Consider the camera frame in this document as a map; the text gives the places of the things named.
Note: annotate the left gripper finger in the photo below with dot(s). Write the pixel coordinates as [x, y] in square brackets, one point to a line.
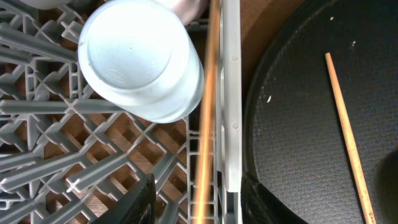
[137, 206]

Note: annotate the wooden chopstick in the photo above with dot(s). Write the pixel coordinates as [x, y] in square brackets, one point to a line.
[207, 116]
[350, 143]

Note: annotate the blue cup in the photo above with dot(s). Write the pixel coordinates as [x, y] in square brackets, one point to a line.
[139, 56]

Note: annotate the pink cup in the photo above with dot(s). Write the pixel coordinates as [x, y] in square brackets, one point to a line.
[186, 10]

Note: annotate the grey plate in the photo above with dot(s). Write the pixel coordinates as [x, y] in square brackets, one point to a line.
[46, 4]

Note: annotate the round black tray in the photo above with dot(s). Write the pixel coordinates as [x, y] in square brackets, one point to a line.
[293, 139]

